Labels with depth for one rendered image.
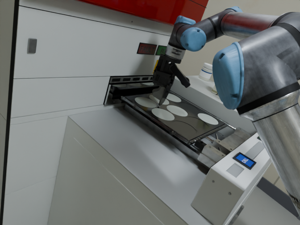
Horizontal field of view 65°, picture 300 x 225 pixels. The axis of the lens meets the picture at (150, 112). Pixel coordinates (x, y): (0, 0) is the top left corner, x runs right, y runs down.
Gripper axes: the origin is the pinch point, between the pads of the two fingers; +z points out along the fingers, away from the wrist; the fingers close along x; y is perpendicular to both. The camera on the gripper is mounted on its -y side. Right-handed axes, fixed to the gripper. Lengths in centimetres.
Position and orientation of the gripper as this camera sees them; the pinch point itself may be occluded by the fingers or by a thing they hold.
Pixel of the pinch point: (161, 102)
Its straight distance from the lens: 101.7
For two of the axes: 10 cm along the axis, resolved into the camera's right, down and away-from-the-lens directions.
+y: -9.5, -2.8, -1.3
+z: -3.0, 8.6, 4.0
